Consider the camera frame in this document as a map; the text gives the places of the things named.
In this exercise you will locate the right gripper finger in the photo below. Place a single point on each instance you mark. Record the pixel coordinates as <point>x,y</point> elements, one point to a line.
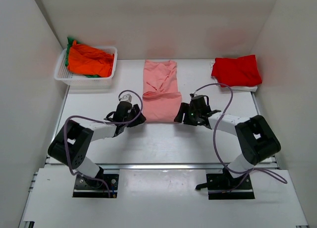
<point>189,121</point>
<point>181,113</point>

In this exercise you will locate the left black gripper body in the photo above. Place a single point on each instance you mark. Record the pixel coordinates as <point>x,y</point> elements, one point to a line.
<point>131,117</point>

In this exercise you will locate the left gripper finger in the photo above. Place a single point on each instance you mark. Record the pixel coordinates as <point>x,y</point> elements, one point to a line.
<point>137,115</point>
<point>133,124</point>

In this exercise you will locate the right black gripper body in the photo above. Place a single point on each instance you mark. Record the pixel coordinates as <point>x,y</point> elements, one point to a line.
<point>191,113</point>

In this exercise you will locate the pink t-shirt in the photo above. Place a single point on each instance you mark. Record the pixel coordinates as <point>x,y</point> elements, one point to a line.
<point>161,97</point>

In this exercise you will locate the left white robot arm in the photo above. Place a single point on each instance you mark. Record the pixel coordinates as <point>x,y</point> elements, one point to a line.
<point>72,142</point>

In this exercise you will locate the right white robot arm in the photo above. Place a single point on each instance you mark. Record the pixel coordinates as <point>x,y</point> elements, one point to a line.
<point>256,139</point>

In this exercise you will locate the folded red t-shirt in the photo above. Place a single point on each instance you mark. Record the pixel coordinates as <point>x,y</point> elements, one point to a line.
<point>241,71</point>

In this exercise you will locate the orange t-shirt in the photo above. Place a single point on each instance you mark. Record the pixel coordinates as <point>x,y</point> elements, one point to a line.
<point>89,61</point>

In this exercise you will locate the white plastic basket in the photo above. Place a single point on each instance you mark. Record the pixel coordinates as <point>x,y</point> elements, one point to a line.
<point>61,73</point>

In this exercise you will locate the green t-shirt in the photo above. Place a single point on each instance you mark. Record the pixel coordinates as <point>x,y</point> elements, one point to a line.
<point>70,41</point>

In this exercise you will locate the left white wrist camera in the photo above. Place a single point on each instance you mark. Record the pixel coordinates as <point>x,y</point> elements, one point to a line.
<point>126,98</point>

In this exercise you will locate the aluminium rail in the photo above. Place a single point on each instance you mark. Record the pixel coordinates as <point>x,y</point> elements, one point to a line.
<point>162,166</point>

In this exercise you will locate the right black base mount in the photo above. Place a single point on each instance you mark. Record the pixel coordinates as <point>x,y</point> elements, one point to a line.
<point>222,186</point>

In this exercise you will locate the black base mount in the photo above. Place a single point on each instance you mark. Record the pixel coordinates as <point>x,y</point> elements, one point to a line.
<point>86,188</point>
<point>222,186</point>

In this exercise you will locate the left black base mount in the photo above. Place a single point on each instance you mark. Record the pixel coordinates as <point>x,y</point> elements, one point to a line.
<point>86,188</point>

